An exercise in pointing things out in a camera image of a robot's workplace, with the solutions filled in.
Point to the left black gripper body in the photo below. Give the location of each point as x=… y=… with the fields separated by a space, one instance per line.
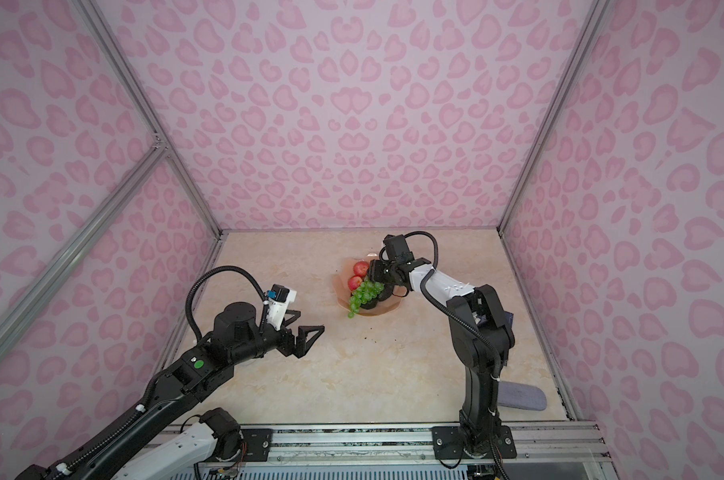
x=284 y=341

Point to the diagonal aluminium frame bar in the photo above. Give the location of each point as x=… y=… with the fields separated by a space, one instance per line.
x=17 y=319

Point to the purple grey pad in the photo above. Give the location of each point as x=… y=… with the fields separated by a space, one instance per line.
x=521 y=396

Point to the red apple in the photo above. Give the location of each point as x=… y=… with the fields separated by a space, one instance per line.
x=361 y=269
x=355 y=282

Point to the red apple front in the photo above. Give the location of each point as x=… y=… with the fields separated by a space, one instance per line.
x=355 y=282

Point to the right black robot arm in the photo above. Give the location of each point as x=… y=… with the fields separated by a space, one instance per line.
x=481 y=336

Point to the dark avocado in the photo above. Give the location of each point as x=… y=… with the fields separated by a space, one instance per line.
x=386 y=293
x=372 y=303

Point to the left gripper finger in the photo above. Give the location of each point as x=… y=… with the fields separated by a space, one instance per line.
x=290 y=317
x=305 y=339

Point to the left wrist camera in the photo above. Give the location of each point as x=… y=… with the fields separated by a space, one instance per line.
x=278 y=300

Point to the green grape bunch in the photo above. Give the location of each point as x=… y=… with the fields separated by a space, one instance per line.
x=364 y=293

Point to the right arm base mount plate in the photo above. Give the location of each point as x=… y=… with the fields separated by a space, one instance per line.
x=453 y=443

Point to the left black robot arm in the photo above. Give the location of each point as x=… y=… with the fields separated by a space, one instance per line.
x=175 y=390

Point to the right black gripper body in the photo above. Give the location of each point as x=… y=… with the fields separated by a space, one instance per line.
x=385 y=272

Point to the pink flower-shaped fruit bowl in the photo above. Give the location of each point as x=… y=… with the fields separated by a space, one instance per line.
x=342 y=292

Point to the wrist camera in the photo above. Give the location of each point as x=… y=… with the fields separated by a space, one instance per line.
x=278 y=300
x=397 y=249

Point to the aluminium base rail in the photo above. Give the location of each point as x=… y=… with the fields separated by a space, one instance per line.
x=544 y=450

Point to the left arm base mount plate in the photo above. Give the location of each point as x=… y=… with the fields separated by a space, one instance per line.
x=256 y=444

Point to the dark blue booklet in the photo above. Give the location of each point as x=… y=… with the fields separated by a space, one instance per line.
x=510 y=333

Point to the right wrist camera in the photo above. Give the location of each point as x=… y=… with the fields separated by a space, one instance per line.
x=397 y=249

